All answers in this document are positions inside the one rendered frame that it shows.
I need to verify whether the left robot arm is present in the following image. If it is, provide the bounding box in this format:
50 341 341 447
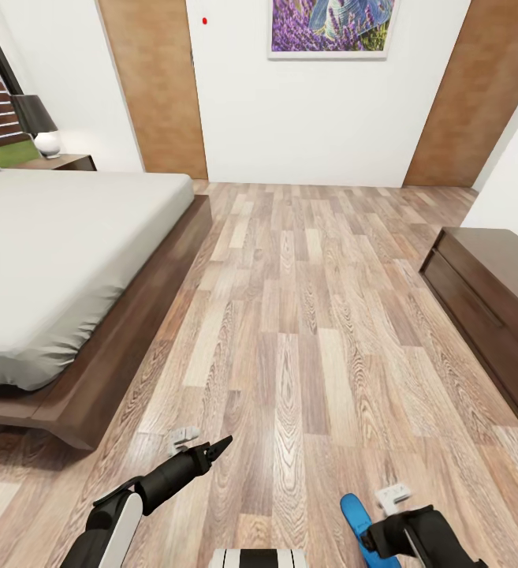
59 426 233 568

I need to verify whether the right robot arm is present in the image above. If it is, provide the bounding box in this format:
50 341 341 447
360 484 489 568

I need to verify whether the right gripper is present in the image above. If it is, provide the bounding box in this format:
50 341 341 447
360 513 417 560

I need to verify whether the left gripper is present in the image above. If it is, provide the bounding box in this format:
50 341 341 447
158 435 233 499

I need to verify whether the sandal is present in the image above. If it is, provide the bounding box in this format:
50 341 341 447
340 493 401 568

